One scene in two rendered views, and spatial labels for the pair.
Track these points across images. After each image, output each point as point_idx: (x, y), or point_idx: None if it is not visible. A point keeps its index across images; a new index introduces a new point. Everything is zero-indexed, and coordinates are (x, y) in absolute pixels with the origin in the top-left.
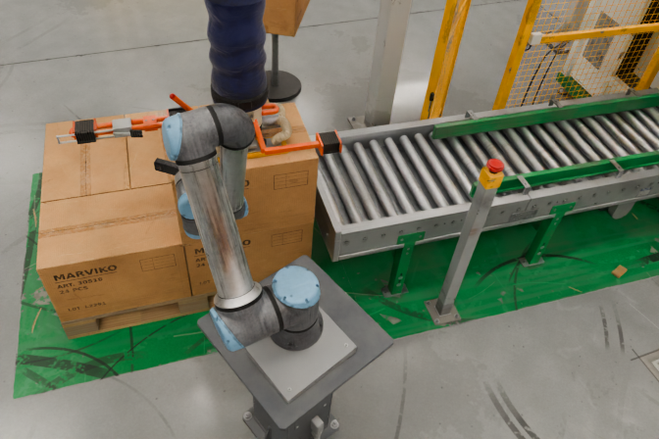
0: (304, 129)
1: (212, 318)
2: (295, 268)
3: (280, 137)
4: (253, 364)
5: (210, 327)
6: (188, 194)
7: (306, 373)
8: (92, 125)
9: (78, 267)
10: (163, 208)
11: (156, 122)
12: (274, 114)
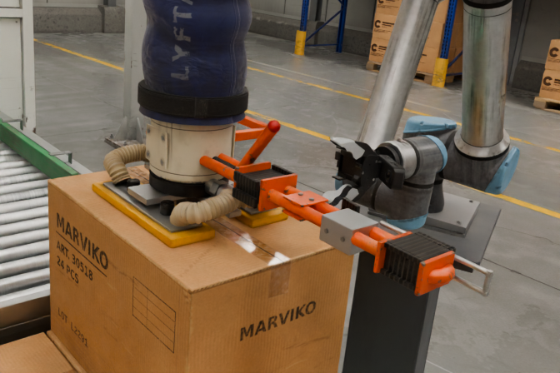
0: (131, 167)
1: (504, 177)
2: (417, 119)
3: None
4: (471, 226)
5: (472, 253)
6: (510, 29)
7: (447, 196)
8: (405, 236)
9: None
10: None
11: (306, 191)
12: (110, 181)
